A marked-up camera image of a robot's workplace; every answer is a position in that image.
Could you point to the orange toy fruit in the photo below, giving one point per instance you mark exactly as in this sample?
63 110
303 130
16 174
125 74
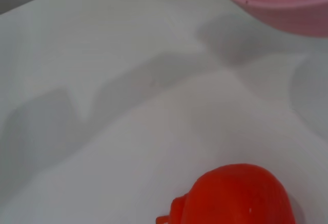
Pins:
235 198

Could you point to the pink plastic bowl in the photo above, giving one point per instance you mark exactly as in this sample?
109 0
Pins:
282 13

